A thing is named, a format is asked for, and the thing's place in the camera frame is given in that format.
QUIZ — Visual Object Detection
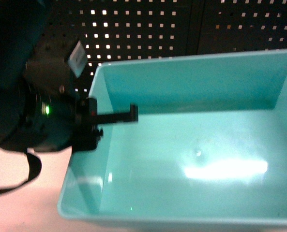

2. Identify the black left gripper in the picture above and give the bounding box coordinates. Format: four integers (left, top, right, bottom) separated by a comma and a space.
71, 98, 138, 152

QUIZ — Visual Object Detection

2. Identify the teal plastic bin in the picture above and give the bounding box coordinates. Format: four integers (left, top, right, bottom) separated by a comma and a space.
58, 49, 287, 231

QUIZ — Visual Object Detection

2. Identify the black perforated metal panel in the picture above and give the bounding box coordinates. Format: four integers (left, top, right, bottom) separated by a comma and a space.
35, 0, 287, 95

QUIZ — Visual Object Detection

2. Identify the black cable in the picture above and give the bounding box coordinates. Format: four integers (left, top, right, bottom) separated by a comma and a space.
0, 151, 42, 196

